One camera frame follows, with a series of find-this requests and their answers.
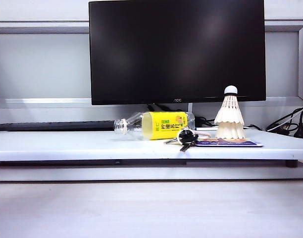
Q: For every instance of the white desk riser board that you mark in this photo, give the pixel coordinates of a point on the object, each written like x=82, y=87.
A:
x=92, y=146

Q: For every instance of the black riser foot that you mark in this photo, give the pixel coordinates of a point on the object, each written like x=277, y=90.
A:
x=292, y=163

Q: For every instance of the black computer keyboard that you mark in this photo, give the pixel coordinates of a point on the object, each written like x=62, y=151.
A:
x=55, y=125

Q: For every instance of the white feather shuttlecock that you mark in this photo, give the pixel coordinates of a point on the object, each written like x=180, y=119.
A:
x=229, y=111
x=230, y=131

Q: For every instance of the black computer monitor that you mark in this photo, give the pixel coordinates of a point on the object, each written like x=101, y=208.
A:
x=176, y=49

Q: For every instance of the grey wall rail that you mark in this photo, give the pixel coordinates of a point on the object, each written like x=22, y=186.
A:
x=42, y=27

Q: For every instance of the clear bottle yellow label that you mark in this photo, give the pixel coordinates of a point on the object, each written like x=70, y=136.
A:
x=168, y=125

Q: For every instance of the blue printed key card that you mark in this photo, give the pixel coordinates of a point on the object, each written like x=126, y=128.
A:
x=250, y=143

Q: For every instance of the black key bunch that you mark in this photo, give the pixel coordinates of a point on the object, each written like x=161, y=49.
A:
x=187, y=136

